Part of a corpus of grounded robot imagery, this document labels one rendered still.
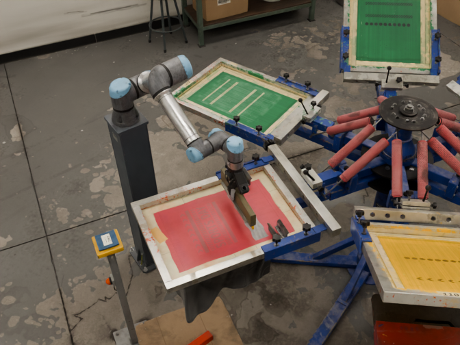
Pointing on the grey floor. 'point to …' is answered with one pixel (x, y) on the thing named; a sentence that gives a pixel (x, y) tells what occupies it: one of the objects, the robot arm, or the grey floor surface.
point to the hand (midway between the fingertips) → (237, 198)
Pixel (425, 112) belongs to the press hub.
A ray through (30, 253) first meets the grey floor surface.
